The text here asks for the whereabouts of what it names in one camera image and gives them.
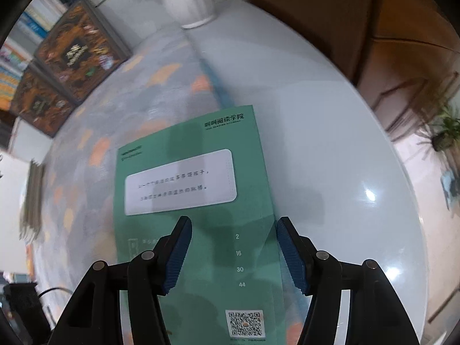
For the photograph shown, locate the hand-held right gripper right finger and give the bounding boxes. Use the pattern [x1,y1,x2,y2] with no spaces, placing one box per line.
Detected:
[276,216,421,345]

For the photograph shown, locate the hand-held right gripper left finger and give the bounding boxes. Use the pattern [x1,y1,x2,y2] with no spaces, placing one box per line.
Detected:
[48,216,193,345]

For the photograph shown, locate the pile of thin picture books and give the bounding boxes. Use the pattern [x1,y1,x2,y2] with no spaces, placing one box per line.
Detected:
[19,159,47,244]

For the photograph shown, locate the teal green book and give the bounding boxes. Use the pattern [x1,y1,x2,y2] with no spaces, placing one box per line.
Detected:
[112,105,285,345]

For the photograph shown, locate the stacks of orange blue shelf books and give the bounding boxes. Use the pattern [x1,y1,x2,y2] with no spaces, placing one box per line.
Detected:
[0,0,69,112]

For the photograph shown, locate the white bookshelf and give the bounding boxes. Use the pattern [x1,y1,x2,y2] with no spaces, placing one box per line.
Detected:
[0,0,144,162]

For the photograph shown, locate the green plant with white blossoms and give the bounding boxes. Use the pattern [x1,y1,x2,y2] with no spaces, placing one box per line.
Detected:
[413,74,460,160]

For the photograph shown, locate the dark brown ornate book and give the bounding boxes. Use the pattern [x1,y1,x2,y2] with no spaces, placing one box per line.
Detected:
[33,0,131,104]
[8,65,77,138]

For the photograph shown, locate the white vase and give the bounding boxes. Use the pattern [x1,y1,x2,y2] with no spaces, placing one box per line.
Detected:
[157,0,217,29]

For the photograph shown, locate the brown wooden cabinet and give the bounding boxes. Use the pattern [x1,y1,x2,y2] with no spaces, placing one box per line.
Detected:
[239,0,460,92]

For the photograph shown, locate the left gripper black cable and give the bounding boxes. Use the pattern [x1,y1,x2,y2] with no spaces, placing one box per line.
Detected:
[38,287,74,300]

